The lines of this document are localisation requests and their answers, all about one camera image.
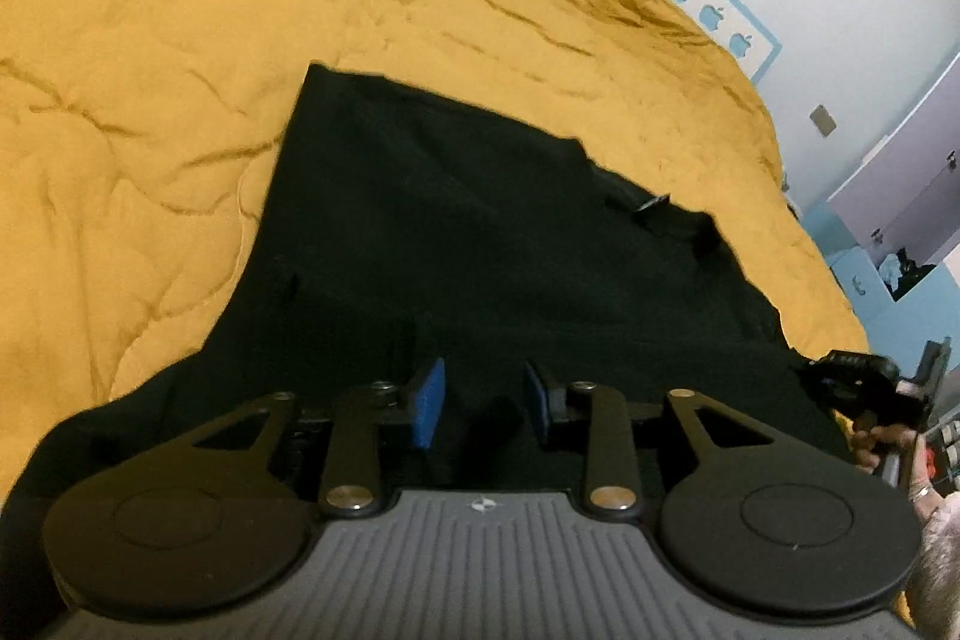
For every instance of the white and blue cabinet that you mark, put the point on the white and blue cabinet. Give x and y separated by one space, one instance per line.
900 197

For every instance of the grey wall outlet plate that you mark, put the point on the grey wall outlet plate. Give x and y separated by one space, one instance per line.
823 120

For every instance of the yellow quilted blanket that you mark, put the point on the yellow quilted blanket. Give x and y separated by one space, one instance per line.
187 85

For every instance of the person's right hand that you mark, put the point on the person's right hand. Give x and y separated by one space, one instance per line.
885 441

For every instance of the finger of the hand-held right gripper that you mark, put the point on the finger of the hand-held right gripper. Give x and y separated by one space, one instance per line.
851 377

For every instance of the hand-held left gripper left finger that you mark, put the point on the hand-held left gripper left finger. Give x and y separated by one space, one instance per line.
427 400

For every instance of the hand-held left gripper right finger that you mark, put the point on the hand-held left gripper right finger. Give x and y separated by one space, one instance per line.
537 401

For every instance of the black garment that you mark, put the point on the black garment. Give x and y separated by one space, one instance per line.
480 250

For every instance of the person's right forearm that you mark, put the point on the person's right forearm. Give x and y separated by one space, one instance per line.
941 572

